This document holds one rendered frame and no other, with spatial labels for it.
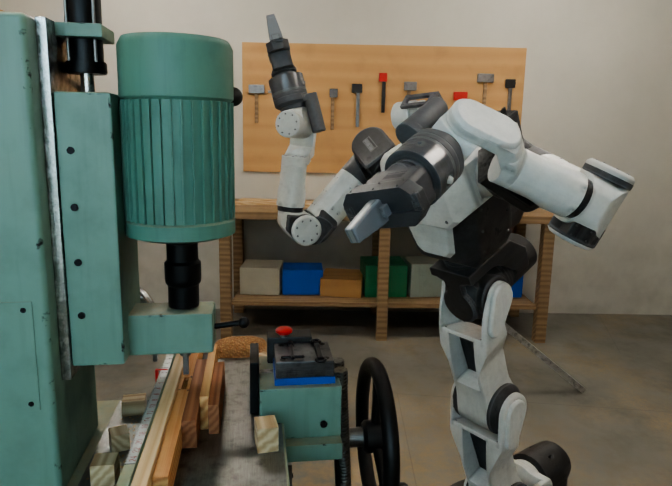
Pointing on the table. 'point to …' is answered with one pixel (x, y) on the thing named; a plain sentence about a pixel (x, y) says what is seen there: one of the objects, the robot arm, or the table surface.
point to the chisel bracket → (171, 329)
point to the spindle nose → (182, 275)
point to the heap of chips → (239, 346)
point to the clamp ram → (255, 377)
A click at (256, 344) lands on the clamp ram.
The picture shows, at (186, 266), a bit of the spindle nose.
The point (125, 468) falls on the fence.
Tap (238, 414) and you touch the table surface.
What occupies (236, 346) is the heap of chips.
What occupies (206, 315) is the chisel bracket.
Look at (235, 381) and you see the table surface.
